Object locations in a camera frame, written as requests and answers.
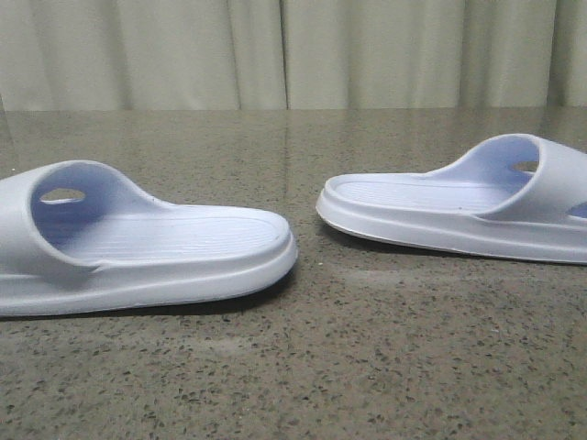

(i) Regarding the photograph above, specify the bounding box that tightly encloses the pale grey-green curtain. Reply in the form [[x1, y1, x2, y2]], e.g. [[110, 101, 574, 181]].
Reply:
[[1, 1, 586, 111]]

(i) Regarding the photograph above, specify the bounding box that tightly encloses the light blue slipper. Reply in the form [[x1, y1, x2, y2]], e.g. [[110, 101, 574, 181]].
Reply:
[[316, 134, 586, 264], [1, 160, 298, 316]]

